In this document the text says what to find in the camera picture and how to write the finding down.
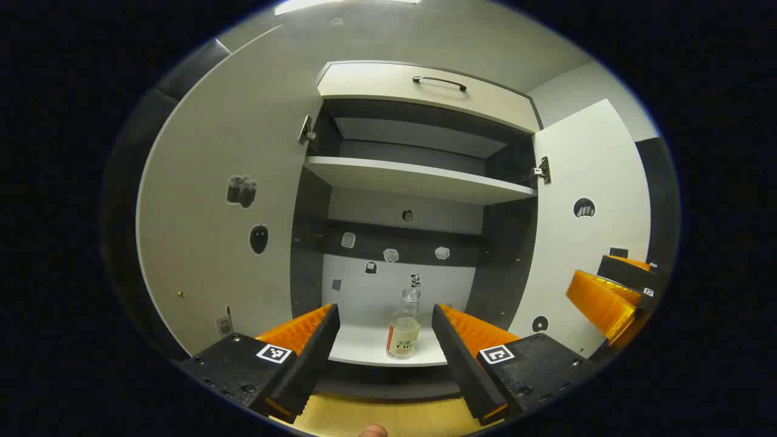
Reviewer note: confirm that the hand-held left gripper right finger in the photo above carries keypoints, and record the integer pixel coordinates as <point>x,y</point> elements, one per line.
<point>464,376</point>

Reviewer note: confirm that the metal door hinge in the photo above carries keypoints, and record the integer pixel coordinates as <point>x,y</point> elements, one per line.
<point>541,171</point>
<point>306,130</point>

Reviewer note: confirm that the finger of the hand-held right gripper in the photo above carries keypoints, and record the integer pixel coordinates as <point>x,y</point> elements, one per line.
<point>607,303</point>
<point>619,270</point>

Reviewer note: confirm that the white cabinet shelf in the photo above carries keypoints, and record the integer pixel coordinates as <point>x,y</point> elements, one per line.
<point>419,179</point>

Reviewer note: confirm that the white cabinet drawer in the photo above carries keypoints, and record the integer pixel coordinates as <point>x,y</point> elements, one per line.
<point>376,88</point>

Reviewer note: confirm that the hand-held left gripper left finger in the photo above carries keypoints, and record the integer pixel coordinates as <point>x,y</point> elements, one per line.
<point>309,370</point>

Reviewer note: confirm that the white cabinet door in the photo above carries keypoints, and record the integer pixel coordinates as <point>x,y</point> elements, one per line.
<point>243,139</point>
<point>589,164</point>

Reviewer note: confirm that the white and grey cabinet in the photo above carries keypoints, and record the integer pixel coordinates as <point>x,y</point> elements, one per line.
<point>507,255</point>

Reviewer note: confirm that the clear bottle with orange label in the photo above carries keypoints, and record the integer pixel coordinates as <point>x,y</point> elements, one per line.
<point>403,340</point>

